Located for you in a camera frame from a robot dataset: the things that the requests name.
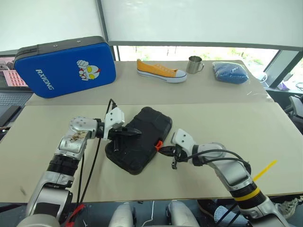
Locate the red tape wrap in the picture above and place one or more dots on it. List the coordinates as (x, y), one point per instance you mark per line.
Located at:
(75, 214)

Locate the black plastic tool case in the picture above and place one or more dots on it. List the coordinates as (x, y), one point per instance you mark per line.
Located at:
(146, 132)

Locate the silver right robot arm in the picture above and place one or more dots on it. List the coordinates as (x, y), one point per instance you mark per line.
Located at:
(232, 170)

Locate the blue folded cloth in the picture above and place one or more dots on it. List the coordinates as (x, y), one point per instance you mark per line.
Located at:
(229, 73)

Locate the yellow canvas sneaker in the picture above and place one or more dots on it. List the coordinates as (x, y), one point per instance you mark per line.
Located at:
(154, 69)

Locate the grey white sneaker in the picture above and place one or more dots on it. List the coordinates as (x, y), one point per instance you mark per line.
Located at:
(287, 208)

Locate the black flat device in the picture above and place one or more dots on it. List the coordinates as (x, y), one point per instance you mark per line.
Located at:
(9, 114)

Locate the blue cartoon print pad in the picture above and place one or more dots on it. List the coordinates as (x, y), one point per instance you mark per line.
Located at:
(59, 71)

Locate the white roller blind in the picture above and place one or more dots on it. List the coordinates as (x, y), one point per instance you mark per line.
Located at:
(201, 19)
(47, 19)

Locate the yellow plastic strip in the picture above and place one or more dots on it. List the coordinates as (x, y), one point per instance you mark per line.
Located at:
(265, 169)

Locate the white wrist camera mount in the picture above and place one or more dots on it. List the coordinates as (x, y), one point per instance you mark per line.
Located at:
(114, 118)
(184, 139)

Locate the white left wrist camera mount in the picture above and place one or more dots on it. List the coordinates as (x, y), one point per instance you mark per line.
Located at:
(114, 118)

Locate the steel mug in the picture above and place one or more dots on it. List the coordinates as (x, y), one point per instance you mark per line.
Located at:
(193, 66)

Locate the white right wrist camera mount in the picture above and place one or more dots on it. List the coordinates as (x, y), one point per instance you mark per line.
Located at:
(184, 139)

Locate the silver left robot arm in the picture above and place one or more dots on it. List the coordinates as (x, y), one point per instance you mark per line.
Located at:
(71, 144)

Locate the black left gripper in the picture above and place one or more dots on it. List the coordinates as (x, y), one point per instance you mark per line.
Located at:
(116, 136)

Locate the open laptop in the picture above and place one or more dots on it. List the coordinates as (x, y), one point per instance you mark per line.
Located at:
(14, 99)

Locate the black office chair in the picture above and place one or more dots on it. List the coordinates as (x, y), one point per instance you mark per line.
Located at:
(296, 106)

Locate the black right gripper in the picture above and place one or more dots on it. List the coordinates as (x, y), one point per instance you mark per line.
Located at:
(181, 156)

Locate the purple cloth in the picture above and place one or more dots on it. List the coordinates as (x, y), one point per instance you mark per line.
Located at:
(284, 87)

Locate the silver rounded shell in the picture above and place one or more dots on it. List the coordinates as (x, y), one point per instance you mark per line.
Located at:
(123, 215)
(182, 215)

